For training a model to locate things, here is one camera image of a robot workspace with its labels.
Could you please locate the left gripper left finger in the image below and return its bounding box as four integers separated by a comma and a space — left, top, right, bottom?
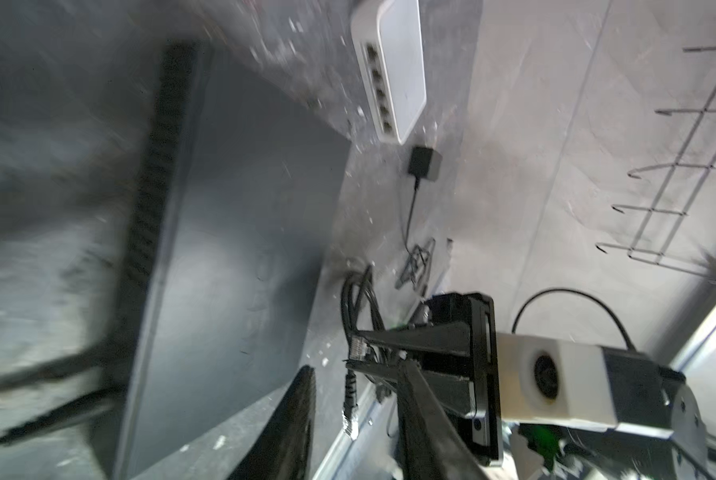
228, 366, 316, 479

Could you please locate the dark grey network switch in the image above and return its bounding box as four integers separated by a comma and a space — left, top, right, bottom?
94, 41, 352, 479

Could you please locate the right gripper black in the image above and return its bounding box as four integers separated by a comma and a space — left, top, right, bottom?
346, 293, 503, 467

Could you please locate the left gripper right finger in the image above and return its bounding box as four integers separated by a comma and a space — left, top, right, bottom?
397, 377, 486, 479

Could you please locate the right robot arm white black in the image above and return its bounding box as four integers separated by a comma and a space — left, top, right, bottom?
341, 285, 716, 479

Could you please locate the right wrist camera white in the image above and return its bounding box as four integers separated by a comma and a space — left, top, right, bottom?
497, 333, 618, 432

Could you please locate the black ethernet cable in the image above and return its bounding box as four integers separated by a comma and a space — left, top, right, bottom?
339, 263, 395, 442

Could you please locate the black wire hook rack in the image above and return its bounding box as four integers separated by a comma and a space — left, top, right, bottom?
595, 45, 716, 285

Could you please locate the white rectangular box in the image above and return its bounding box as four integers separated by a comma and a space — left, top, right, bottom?
351, 0, 427, 145

